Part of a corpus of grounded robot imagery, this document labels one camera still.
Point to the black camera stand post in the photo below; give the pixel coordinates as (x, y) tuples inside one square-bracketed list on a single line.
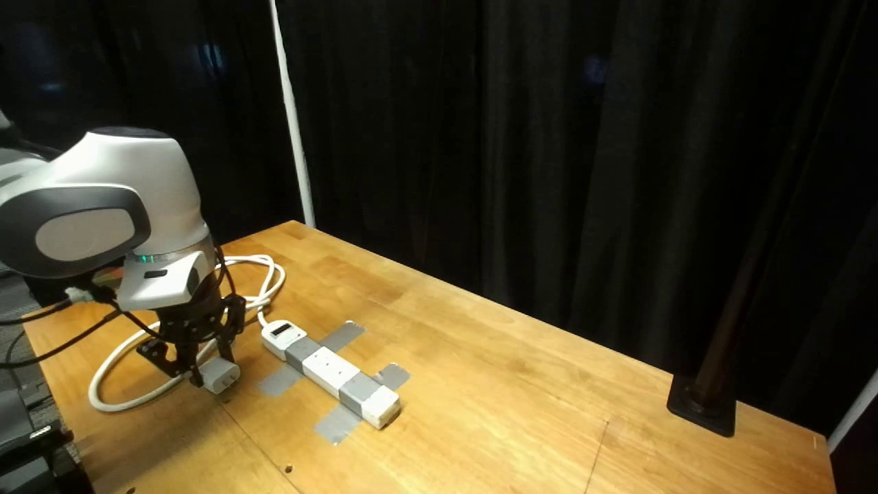
[(708, 395)]

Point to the grey duct tape strip near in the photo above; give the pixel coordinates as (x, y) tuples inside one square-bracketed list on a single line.
[(365, 399)]

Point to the white vertical pole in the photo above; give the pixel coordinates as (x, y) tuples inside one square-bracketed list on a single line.
[(293, 118)]

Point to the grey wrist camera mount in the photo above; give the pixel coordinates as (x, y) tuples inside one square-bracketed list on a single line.
[(162, 280)]

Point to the white power strip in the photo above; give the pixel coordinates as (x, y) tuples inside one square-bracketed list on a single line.
[(335, 341)]

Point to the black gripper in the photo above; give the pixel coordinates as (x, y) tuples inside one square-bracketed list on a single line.
[(208, 317)]

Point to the grey duct tape strip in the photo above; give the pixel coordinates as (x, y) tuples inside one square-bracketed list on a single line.
[(305, 355), (365, 399)]

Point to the black curtain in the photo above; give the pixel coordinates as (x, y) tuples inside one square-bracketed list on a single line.
[(595, 162)]

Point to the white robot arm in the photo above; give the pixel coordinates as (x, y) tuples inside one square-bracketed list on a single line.
[(124, 196)]

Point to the white charger head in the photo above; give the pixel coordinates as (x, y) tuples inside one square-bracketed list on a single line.
[(221, 374)]

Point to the grey duct tape strip far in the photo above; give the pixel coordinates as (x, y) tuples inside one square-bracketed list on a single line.
[(305, 355)]

